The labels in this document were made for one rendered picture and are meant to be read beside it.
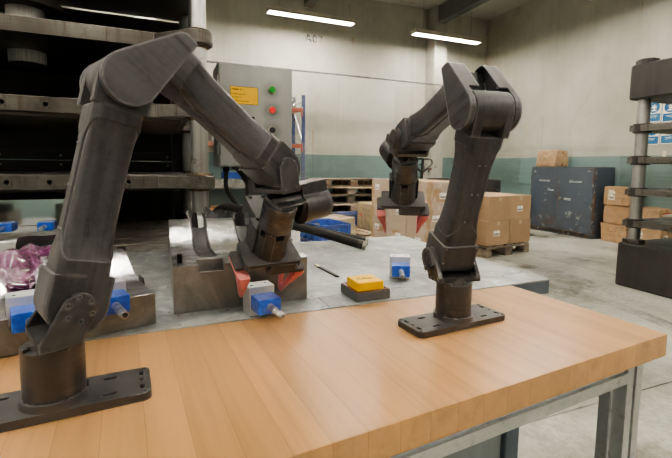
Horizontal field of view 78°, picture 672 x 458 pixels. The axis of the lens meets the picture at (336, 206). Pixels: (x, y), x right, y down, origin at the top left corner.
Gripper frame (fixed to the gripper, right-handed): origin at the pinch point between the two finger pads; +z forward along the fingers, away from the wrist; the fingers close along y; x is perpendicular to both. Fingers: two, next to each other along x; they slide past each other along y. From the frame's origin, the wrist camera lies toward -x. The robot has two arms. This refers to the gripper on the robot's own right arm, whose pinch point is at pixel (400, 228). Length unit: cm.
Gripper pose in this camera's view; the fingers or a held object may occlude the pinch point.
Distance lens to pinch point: 104.9
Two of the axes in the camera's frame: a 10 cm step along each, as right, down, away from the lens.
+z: 0.4, 8.2, 5.7
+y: -10.0, -0.2, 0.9
